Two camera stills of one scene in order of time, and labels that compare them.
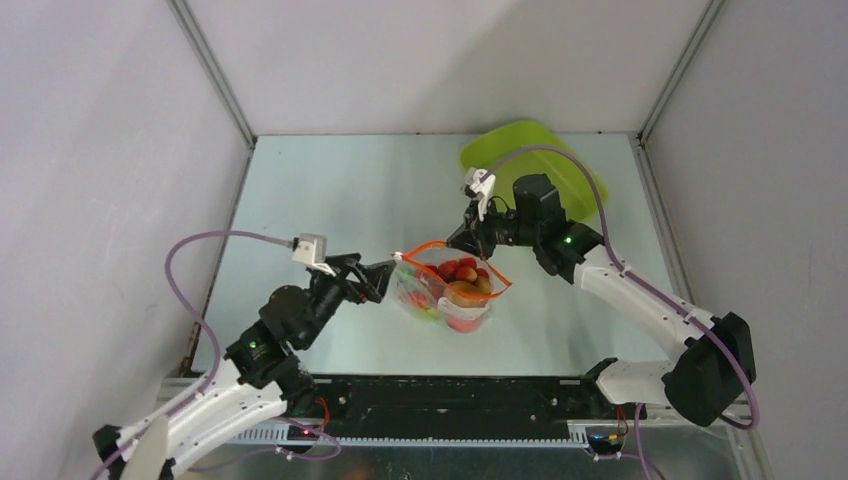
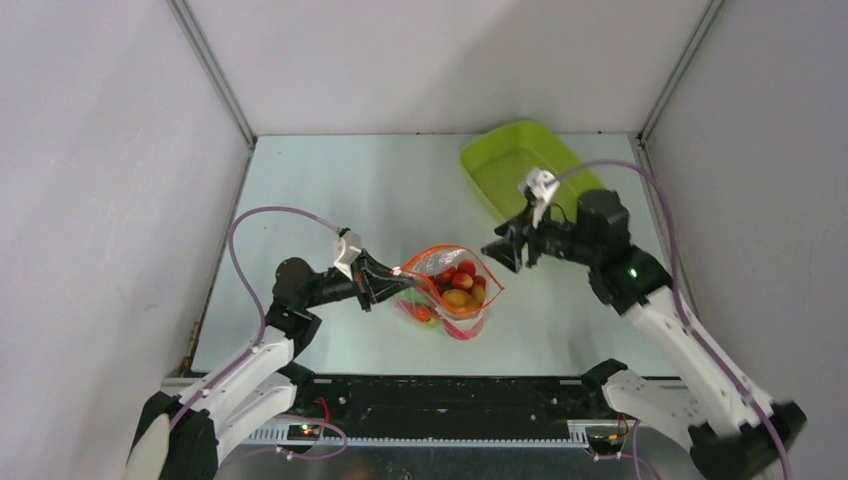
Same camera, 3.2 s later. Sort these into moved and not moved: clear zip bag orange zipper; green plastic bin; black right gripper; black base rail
Moved: clear zip bag orange zipper; black right gripper
Not moved: black base rail; green plastic bin
